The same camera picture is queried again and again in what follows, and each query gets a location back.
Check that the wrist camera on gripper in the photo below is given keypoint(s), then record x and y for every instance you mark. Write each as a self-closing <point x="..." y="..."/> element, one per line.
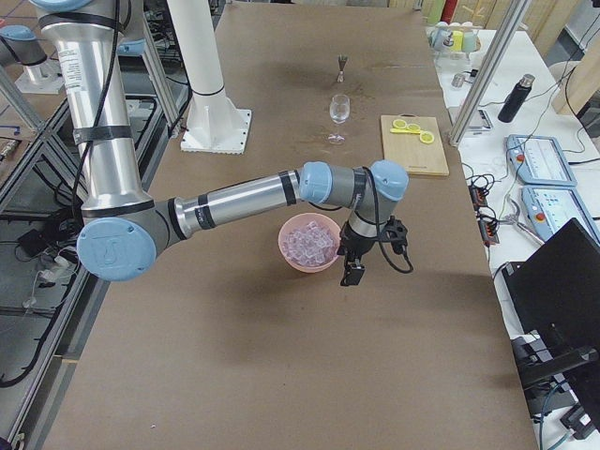
<point x="395" y="234"/>

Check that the yellow plastic cup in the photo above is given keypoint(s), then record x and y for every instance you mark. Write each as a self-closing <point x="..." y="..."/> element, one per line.
<point x="456" y="41"/>

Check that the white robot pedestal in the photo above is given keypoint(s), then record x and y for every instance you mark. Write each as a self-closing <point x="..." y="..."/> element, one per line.
<point x="214" y="124"/>

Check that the steel bottle cap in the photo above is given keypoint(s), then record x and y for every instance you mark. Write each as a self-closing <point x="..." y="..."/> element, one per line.
<point x="458" y="81"/>

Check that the steel jigger cup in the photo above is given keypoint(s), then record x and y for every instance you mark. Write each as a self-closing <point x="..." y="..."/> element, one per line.
<point x="342" y="61"/>

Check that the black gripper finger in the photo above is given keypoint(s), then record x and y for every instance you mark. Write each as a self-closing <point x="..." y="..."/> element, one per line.
<point x="353" y="271"/>

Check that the blue plastic cup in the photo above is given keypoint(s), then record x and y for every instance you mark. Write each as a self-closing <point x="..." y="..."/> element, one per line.
<point x="438" y="37"/>

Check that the bamboo cutting board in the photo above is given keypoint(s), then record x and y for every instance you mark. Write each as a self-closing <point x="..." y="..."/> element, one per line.
<point x="406" y="150"/>

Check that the black thermos bottle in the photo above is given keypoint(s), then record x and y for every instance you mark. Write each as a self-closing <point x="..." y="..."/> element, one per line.
<point x="516" y="98"/>

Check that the red thermos bottle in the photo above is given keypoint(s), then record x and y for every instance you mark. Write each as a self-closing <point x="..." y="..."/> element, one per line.
<point x="449" y="10"/>

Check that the aluminium frame post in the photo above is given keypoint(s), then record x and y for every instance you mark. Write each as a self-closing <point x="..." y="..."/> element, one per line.
<point x="510" y="23"/>

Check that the pink bowl of ice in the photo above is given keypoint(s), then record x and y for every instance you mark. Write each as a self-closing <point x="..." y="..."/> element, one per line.
<point x="309" y="242"/>

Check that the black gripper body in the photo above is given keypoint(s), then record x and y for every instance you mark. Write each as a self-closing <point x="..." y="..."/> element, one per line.
<point x="354" y="246"/>

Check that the teach pendant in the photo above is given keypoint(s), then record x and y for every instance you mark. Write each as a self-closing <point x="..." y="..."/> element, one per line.
<point x="549" y="207"/>
<point x="539" y="160"/>

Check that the yellow lemon slice near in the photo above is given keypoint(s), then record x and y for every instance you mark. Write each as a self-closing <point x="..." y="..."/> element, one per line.
<point x="426" y="137"/>

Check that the black monitor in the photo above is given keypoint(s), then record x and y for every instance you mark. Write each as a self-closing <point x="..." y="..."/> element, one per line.
<point x="556" y="294"/>

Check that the green cylinder container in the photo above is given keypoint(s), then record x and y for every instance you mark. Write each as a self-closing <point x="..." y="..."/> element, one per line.
<point x="435" y="12"/>

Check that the teach pendant far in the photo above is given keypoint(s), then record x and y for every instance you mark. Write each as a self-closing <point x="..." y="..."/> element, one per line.
<point x="539" y="160"/>

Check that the kitchen scale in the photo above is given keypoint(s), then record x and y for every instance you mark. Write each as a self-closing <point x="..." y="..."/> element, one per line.
<point x="480" y="124"/>

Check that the clear wine glass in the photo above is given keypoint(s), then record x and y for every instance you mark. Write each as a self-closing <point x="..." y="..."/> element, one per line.
<point x="339" y="112"/>

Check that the grey plastic cup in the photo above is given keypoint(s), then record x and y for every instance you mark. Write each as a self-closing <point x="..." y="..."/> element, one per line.
<point x="469" y="41"/>

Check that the teach pendant near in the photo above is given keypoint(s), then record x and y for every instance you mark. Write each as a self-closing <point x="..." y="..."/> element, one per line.
<point x="549" y="207"/>

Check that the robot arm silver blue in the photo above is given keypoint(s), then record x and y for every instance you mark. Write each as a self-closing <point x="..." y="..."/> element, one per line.
<point x="40" y="74"/>
<point x="123" y="228"/>

